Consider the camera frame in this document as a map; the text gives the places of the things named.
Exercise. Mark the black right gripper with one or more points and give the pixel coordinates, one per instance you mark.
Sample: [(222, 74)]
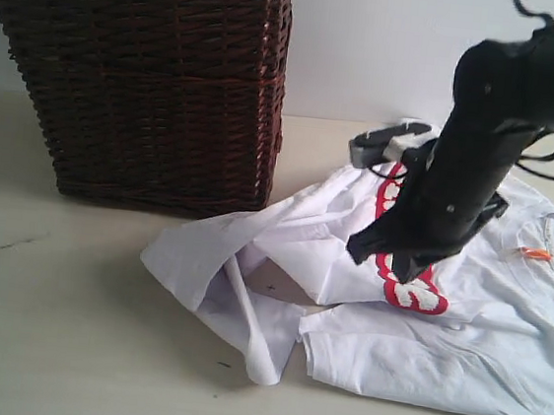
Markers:
[(448, 186)]

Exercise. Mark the white t-shirt red print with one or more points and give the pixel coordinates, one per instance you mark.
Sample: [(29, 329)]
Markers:
[(472, 335)]

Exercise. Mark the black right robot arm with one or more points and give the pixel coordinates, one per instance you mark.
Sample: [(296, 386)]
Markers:
[(503, 101)]

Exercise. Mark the dark brown wicker basket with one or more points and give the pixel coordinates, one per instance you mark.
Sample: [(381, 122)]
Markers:
[(172, 104)]

